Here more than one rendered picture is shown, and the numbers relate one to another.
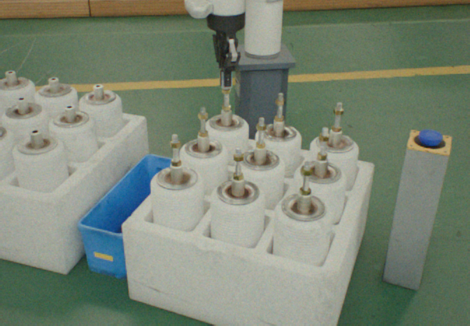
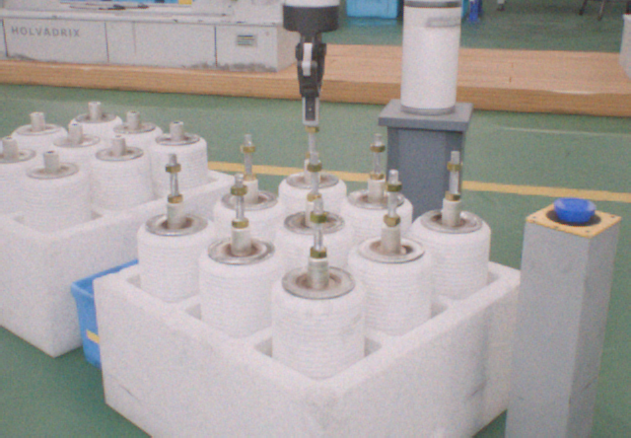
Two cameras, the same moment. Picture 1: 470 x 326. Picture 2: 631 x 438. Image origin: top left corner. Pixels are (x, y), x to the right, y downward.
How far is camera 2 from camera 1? 0.45 m
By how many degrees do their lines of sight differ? 23
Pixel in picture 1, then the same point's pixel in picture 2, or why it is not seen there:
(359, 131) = not seen: hidden behind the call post
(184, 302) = (158, 418)
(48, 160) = (53, 189)
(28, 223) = (19, 272)
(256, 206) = (252, 271)
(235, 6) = not seen: outside the picture
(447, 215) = not seen: outside the picture
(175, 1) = not seen: hidden behind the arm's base
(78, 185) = (91, 235)
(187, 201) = (175, 255)
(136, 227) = (108, 285)
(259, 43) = (415, 90)
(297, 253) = (290, 353)
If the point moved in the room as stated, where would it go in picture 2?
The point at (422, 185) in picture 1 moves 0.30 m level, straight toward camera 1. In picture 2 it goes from (551, 293) to (354, 420)
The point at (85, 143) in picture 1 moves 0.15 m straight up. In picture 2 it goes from (126, 187) to (118, 91)
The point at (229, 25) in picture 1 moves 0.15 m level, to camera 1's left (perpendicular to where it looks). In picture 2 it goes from (304, 21) to (201, 16)
